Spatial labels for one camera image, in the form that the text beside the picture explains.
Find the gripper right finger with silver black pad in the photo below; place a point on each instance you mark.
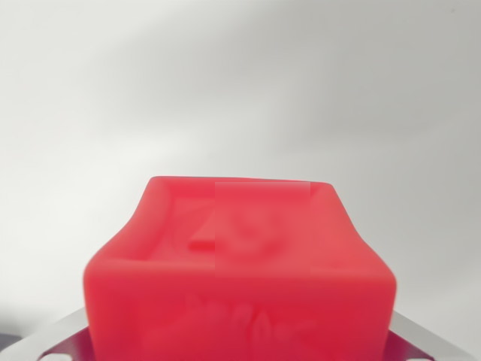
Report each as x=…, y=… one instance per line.
x=413, y=342

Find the gripper left finger with silver black pad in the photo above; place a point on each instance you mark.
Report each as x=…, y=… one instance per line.
x=64, y=338

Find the red embossed cube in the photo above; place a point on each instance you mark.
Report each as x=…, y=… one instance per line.
x=240, y=286

